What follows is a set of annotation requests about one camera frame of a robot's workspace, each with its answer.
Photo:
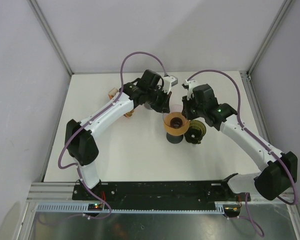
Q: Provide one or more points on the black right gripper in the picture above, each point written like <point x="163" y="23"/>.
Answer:
<point x="186" y="104"/>

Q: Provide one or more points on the olive green plastic dripper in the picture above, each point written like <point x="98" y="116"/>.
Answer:
<point x="195" y="132"/>

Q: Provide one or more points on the grey slotted cable duct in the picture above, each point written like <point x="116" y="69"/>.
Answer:
<point x="87" y="207"/>

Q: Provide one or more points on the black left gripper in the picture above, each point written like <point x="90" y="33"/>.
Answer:
<point x="164" y="107"/>

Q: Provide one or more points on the pink glass dripper cone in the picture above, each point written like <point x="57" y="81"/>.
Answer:
<point x="174" y="122"/>

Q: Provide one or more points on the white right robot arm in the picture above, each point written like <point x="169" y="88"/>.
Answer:
<point x="277" y="170"/>

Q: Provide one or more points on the orange coffee filter box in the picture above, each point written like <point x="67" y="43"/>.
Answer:
<point x="112" y="93"/>

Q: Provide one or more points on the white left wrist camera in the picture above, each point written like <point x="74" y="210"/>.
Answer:
<point x="169" y="81"/>

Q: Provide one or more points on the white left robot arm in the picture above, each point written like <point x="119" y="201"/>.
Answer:
<point x="80" y="138"/>

